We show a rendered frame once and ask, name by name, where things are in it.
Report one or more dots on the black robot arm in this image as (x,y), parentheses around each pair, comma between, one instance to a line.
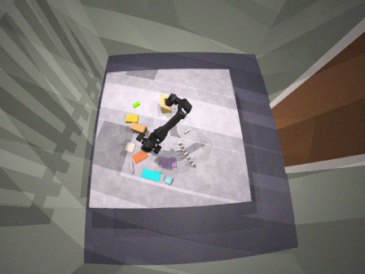
(161,132)

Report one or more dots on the teal cube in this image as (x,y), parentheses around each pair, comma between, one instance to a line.
(168,179)

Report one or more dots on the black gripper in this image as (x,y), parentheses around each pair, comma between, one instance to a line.
(141,138)

